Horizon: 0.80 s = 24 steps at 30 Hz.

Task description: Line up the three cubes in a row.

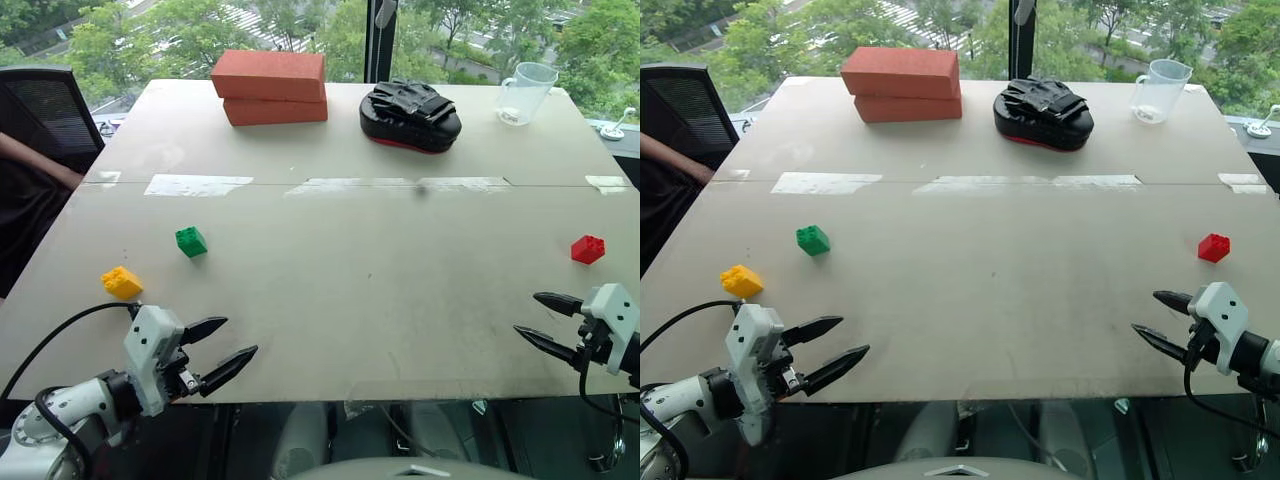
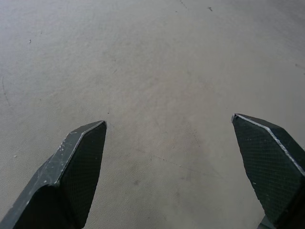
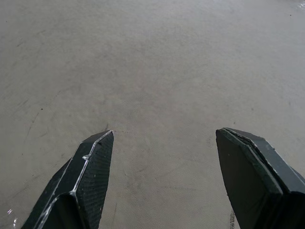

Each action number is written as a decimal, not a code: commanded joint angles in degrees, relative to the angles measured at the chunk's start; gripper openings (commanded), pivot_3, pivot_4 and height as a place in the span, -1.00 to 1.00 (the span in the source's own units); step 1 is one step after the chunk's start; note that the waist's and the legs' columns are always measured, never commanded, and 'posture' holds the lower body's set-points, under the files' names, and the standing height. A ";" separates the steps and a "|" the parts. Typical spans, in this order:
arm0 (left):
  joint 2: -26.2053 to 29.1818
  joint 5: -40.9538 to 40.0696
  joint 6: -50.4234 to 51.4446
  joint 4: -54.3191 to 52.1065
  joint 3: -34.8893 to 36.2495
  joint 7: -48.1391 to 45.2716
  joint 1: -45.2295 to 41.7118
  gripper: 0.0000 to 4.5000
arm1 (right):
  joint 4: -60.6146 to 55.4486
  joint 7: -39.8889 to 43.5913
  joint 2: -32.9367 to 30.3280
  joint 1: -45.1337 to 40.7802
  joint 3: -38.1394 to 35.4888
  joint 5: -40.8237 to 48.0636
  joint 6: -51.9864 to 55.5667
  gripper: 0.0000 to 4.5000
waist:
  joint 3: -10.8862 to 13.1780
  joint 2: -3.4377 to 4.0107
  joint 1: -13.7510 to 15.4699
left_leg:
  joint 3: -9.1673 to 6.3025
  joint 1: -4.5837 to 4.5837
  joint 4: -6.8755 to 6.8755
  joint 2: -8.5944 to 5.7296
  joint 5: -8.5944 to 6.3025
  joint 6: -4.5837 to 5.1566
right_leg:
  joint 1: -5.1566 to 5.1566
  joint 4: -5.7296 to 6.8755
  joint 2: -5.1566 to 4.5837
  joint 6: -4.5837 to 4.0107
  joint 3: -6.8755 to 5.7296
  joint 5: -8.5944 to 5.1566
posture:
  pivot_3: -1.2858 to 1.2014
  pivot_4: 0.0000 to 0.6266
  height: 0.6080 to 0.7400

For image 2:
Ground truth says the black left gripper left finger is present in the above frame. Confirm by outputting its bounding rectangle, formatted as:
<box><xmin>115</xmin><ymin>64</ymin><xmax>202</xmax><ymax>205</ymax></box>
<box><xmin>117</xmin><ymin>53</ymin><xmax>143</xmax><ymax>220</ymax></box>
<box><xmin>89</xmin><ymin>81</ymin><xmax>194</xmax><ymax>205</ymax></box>
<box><xmin>0</xmin><ymin>120</ymin><xmax>107</xmax><ymax>229</ymax></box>

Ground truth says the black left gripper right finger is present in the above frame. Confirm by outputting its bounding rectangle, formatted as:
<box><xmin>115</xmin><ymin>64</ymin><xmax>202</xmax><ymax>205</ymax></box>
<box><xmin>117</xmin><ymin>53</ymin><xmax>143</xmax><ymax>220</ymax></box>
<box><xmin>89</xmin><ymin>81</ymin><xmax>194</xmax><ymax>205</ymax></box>
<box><xmin>231</xmin><ymin>113</ymin><xmax>305</xmax><ymax>229</ymax></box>

